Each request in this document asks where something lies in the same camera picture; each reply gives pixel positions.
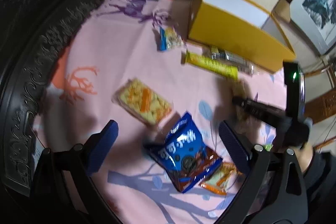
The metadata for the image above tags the yellow rice cracker pack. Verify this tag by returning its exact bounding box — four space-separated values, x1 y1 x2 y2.
232 80 252 135

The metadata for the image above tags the wooden armchair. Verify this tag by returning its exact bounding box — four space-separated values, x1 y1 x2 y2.
301 63 336 151

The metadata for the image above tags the long yellow snack bar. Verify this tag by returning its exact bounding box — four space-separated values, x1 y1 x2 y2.
185 51 238 81

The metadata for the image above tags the dark carved wooden furniture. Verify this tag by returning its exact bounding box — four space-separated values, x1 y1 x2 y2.
1 0 104 196

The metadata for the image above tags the person right hand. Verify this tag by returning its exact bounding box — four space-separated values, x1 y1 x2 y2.
290 143 314 173

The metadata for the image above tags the small orange cracker pack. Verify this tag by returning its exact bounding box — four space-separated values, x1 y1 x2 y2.
114 79 173 126

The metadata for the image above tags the yellow cardboard box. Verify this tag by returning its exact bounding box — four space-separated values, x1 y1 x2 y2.
188 0 296 73

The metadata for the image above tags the small blue edged snack pack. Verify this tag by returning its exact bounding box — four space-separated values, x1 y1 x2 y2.
158 27 185 52

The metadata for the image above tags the long dark snack bar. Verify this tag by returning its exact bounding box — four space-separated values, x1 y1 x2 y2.
210 46 255 76

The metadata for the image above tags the orange cracker snack pack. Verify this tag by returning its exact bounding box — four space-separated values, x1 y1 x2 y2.
199 162 243 196

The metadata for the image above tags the cardboard corner protector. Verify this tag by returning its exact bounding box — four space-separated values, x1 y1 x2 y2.
272 0 291 23

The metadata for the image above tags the blue cookie snack bag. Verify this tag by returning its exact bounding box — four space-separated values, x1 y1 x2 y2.
143 112 223 193

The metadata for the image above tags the pink floral tablecloth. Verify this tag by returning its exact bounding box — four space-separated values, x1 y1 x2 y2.
31 0 289 224

